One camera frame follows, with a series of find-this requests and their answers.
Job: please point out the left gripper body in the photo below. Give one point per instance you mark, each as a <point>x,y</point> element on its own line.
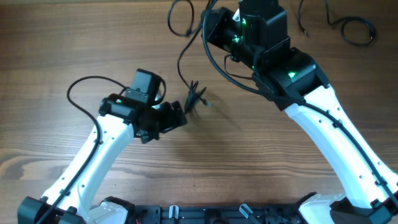
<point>159,121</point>

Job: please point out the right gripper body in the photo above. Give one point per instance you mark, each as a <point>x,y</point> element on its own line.
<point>227,35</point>

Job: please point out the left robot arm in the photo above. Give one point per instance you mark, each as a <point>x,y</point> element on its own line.
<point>136,112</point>

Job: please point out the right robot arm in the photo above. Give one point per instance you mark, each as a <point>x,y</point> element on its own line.
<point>256,35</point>

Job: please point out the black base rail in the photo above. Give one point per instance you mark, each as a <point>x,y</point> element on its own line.
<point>145,214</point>

